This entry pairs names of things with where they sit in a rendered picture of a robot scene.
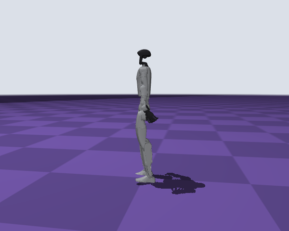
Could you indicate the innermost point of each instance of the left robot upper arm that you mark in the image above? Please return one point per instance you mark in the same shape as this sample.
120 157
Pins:
143 74

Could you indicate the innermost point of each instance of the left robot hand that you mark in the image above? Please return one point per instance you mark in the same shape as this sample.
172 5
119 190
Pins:
149 115

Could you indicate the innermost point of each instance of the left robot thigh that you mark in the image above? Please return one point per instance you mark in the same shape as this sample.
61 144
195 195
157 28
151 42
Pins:
141 128

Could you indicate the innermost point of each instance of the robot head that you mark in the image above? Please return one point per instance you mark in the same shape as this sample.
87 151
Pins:
143 54

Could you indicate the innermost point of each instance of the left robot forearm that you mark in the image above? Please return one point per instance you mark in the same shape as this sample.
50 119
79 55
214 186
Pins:
144 96

